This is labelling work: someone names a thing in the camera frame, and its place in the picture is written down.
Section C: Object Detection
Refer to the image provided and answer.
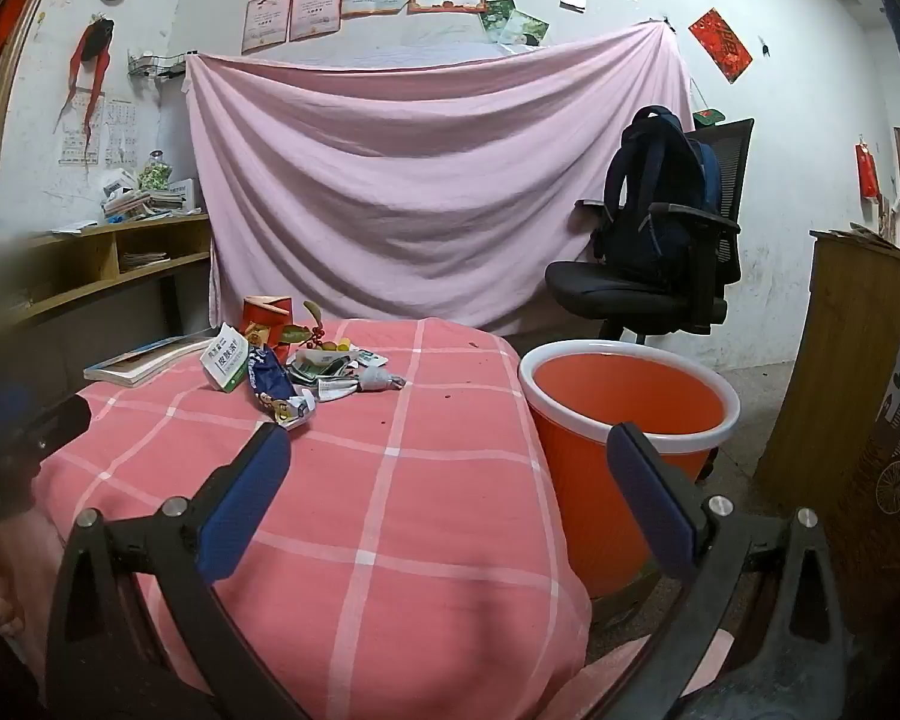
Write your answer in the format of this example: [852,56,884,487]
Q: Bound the green filled jar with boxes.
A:
[139,151,173,192]

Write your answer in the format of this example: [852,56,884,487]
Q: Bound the white wall calendar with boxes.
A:
[58,94,137,167]

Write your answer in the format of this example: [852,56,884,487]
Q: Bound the wooden cabinet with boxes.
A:
[754,229,900,518]

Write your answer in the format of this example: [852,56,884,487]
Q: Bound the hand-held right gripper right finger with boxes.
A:
[606,422,852,720]

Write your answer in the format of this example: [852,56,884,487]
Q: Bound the red hanging packet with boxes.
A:
[855,136,881,200]

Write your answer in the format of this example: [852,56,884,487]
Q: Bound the black office chair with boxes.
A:
[544,118,756,342]

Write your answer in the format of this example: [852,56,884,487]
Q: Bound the dark blue backpack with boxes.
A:
[591,105,723,286]

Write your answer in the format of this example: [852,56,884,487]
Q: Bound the green white wrapper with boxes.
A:
[289,356,350,383]

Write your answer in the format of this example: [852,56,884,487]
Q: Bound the red hanging ornament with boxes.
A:
[54,13,115,132]

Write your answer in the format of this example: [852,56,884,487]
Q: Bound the pink hanging sheet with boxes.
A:
[182,20,695,337]

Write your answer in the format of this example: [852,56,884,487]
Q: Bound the pink checked blanket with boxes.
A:
[30,317,593,720]

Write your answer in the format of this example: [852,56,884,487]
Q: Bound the red paper decoration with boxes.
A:
[688,7,753,83]

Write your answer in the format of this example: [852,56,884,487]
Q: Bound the white printed wrapper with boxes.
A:
[316,377,365,404]

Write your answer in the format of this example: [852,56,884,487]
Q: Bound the wooden shelf desk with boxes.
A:
[15,211,212,331]

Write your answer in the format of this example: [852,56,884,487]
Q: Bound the stack of books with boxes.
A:
[101,187,185,224]

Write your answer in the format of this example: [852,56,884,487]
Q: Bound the person's left hand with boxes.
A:
[0,514,68,650]

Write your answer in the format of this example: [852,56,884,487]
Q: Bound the wire wall rack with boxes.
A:
[126,51,200,82]

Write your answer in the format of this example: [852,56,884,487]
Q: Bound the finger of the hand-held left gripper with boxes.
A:
[26,392,93,455]

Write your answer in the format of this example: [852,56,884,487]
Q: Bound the red paper cup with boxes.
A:
[241,295,292,350]

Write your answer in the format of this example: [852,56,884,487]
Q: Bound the white green medicine box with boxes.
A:
[199,322,250,393]

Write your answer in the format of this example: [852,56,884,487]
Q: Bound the thin paperback book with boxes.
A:
[84,335,222,389]

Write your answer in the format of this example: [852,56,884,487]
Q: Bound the orange plastic bucket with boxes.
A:
[517,340,741,601]

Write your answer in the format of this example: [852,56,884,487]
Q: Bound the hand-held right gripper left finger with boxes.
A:
[45,422,308,720]

